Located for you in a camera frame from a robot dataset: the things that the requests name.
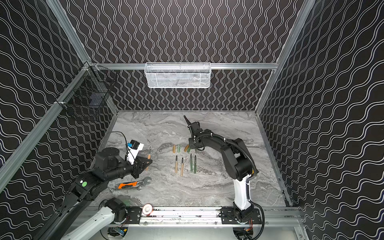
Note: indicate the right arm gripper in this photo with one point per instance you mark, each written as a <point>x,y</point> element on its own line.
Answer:
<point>196,132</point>

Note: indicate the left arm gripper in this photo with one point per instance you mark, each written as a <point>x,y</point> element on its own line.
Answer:
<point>139,167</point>

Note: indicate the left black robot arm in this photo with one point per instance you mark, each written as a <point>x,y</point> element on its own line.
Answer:
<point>109,166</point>

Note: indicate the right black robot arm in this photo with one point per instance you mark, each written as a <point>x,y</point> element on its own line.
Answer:
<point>238,163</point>

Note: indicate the tan pen far left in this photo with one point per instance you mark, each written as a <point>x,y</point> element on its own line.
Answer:
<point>176,164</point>

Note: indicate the orange adjustable wrench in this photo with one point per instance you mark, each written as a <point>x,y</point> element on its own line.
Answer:
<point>131,185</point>

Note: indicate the white round knob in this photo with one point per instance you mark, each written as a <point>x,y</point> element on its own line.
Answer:
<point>147,209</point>

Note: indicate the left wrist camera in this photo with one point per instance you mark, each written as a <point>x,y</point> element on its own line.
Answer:
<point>134,147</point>

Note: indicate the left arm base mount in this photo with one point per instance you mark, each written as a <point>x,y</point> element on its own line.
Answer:
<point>133,216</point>

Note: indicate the white wire mesh basket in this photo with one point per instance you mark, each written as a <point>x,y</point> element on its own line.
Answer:
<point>177,75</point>

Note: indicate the black wire mesh basket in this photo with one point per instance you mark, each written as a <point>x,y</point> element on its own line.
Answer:
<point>91,97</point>

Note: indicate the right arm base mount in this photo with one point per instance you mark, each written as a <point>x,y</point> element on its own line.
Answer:
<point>233,215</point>

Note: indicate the aluminium front rail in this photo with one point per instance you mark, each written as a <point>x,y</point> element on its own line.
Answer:
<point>208,217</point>

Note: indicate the aluminium corner frame post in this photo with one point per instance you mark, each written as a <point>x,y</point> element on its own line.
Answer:
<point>288,46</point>

